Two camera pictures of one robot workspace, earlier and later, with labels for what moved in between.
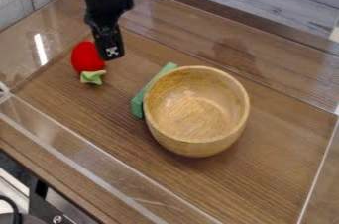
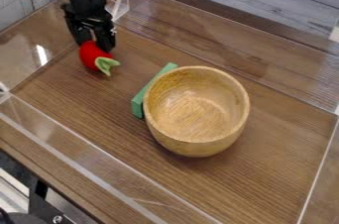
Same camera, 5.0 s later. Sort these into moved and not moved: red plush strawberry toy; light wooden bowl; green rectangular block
Moved: red plush strawberry toy
Not moved: light wooden bowl; green rectangular block
